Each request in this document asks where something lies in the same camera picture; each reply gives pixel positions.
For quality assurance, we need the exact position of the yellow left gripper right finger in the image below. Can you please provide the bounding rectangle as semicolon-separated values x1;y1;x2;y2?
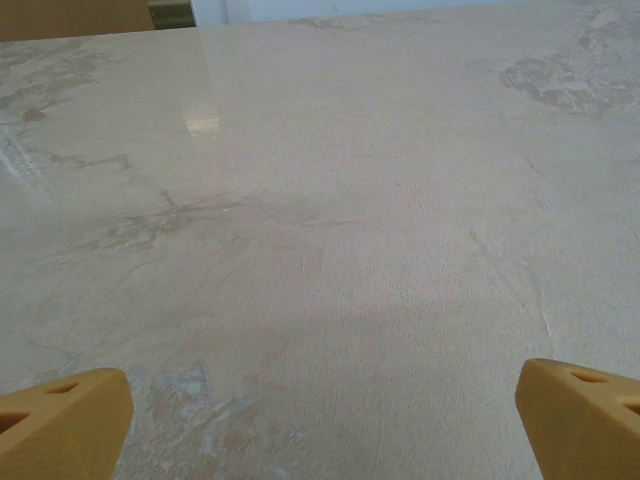
516;357;640;480

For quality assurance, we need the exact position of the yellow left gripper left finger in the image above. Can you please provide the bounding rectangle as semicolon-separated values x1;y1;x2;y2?
0;367;134;480

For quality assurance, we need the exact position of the brown wooden door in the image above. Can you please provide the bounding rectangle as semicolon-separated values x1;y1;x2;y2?
0;0;154;43

